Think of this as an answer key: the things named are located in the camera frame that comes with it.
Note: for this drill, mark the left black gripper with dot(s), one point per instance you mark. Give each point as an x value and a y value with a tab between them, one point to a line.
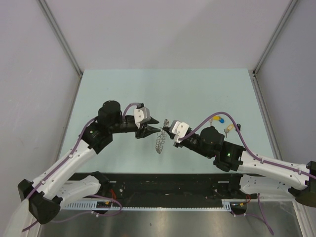
146	130

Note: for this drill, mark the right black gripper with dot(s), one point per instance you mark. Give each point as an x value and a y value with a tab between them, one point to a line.
170	134

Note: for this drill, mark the metal disc with keyrings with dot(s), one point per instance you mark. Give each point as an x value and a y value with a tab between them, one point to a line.
161	137

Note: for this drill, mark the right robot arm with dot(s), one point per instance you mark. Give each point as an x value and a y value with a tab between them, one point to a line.
279	177

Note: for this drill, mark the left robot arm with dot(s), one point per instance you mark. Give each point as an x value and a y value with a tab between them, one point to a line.
44	194

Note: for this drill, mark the yellow key tag key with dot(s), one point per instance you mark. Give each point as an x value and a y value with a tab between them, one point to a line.
214	118

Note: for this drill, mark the cream key tag key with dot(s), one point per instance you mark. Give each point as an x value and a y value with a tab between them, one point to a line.
228	129

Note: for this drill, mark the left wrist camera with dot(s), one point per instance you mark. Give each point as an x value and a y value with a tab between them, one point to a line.
141	115

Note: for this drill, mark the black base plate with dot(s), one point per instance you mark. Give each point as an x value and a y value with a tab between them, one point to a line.
171	191

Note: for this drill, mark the left aluminium frame post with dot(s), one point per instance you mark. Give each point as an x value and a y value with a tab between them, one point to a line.
47	12

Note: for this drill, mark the aluminium frame post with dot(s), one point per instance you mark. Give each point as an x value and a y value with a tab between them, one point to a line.
47	12
289	11

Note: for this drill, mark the right aluminium frame post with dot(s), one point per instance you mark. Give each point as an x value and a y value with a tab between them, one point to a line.
289	11

